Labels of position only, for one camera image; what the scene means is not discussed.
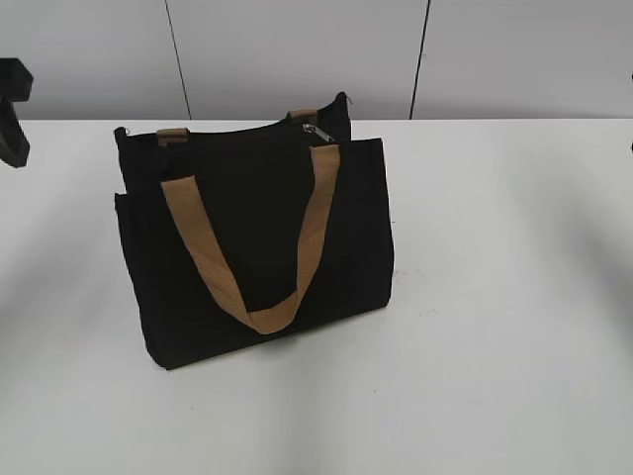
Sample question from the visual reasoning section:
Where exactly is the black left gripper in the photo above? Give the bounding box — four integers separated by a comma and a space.
0, 57, 33, 168

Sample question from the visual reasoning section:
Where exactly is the tan front bag strap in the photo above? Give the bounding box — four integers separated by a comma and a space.
159, 142, 341, 336

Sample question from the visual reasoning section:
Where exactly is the silver zipper pull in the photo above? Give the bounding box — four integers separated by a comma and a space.
302, 123, 335, 143

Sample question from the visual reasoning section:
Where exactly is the tan bag strap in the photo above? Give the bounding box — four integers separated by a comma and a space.
156, 109, 320, 149
159, 142, 341, 336

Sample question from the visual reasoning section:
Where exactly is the black canvas tote bag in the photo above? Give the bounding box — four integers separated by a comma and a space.
114, 93, 395, 370

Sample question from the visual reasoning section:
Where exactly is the tan rear bag strap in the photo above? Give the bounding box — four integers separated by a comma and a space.
156, 109, 320, 149

